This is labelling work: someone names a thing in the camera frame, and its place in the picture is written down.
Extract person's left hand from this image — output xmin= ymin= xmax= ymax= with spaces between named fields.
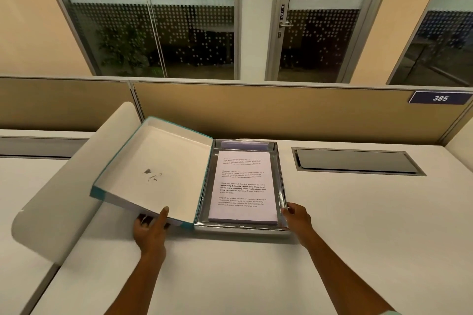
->
xmin=133 ymin=206 xmax=171 ymax=257

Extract person's right hand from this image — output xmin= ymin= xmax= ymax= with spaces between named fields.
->
xmin=281 ymin=203 xmax=315 ymax=249

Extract silver box base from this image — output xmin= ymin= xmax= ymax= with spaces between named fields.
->
xmin=194 ymin=138 xmax=290 ymax=233

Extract white box lid teal edges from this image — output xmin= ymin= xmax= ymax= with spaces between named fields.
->
xmin=90 ymin=116 xmax=215 ymax=231

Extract person's right forearm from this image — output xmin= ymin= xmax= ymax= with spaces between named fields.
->
xmin=301 ymin=231 xmax=403 ymax=315

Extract person's left forearm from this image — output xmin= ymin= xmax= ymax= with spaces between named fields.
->
xmin=105 ymin=250 xmax=167 ymax=315

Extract stack of printed white paper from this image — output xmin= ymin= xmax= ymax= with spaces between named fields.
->
xmin=208 ymin=150 xmax=278 ymax=225

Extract wide beige partition panel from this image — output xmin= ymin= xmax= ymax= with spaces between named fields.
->
xmin=132 ymin=81 xmax=473 ymax=146

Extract white curved desk divider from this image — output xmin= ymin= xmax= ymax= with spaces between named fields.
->
xmin=11 ymin=101 xmax=145 ymax=266

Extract narrow beige partition panel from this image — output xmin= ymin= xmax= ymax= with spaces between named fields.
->
xmin=0 ymin=77 xmax=145 ymax=133

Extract green potted plant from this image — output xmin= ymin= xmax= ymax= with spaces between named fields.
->
xmin=95 ymin=25 xmax=153 ymax=76

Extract blue number plate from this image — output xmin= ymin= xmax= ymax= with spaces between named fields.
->
xmin=408 ymin=91 xmax=473 ymax=105

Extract frosted dotted glass window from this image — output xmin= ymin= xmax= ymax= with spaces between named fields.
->
xmin=40 ymin=0 xmax=241 ymax=81

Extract slanted glass window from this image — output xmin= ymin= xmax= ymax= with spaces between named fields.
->
xmin=386 ymin=0 xmax=473 ymax=87

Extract black desk cable hatch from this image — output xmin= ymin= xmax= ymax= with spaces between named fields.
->
xmin=291 ymin=147 xmax=426 ymax=177

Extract glass door with metal frame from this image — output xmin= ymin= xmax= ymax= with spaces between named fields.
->
xmin=264 ymin=0 xmax=400 ymax=85

